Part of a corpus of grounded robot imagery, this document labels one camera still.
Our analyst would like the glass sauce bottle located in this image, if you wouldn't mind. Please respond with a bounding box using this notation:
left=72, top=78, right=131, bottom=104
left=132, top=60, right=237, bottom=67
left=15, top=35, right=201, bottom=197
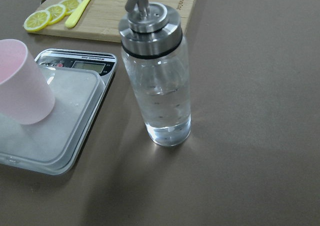
left=118, top=0, right=191, bottom=146

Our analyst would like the pink plastic cup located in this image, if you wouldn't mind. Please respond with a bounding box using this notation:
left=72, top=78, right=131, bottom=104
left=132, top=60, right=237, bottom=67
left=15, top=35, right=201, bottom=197
left=0, top=39, right=55, bottom=125

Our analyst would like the silver kitchen scale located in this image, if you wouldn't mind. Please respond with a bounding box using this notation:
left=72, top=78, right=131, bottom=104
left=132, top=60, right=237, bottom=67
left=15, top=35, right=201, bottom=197
left=0, top=49, right=118, bottom=175

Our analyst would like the middle lemon slice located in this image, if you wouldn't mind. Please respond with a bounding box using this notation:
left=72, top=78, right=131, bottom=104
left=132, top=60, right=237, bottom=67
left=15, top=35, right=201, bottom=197
left=45, top=4, right=67, bottom=25

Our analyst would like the lemon slice near edge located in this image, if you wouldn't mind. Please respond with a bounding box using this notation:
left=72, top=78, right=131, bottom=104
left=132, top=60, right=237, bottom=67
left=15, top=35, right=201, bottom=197
left=23, top=10, right=52, bottom=32

